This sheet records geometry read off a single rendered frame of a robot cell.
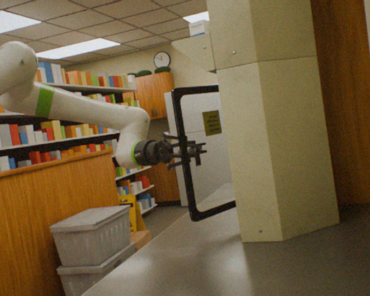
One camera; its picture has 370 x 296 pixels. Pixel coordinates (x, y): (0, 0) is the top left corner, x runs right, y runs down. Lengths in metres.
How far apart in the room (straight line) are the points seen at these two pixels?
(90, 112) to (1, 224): 1.80
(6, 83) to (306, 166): 0.90
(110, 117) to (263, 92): 0.65
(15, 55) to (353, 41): 1.05
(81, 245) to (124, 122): 1.92
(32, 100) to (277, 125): 0.83
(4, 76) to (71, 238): 2.16
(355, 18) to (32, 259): 2.75
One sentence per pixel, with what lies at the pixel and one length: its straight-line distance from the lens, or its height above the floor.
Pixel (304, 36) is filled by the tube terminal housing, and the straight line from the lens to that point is 1.22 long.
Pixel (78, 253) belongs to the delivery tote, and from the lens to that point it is 3.38.
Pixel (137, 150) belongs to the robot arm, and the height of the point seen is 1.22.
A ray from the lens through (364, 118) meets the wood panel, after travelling 1.46.
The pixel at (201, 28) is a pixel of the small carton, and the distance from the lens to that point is 1.26.
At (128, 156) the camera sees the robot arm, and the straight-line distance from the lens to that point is 1.51.
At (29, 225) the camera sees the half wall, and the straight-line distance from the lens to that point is 3.40.
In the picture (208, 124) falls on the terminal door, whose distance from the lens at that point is 1.29.
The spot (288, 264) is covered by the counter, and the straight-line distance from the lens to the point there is 0.99.
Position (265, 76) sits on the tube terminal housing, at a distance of 1.12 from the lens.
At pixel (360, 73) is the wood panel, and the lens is 1.46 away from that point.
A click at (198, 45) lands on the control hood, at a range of 1.15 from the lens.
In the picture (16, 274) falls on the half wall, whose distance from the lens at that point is 3.32.
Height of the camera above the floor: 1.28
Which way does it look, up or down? 3 degrees down
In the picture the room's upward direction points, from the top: 9 degrees counter-clockwise
